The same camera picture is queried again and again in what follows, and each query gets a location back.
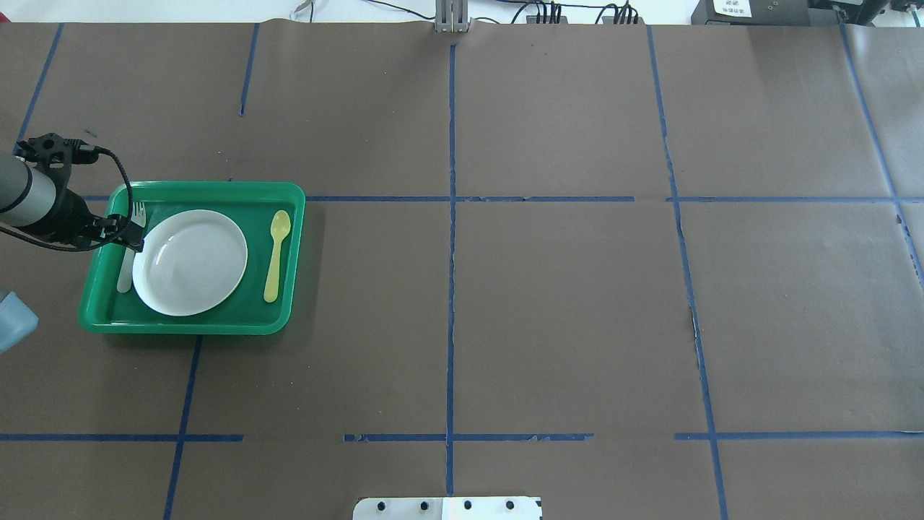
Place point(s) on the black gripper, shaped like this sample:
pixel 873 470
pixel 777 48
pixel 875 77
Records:
pixel 68 211

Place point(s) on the pale mint plastic fork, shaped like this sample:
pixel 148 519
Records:
pixel 126 269

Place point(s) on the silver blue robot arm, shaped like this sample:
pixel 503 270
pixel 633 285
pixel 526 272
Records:
pixel 38 207

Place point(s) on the white round plate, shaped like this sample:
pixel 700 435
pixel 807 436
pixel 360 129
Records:
pixel 190 263

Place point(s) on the green plastic tray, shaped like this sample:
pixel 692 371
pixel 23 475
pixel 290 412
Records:
pixel 249 204

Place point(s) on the yellow plastic spoon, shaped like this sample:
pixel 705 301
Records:
pixel 280 228

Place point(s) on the dark grey control box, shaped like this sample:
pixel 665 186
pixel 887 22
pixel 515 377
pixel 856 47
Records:
pixel 763 13

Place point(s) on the grey aluminium frame post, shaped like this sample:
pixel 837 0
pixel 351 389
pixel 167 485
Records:
pixel 452 16

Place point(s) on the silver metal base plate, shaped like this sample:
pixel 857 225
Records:
pixel 477 507

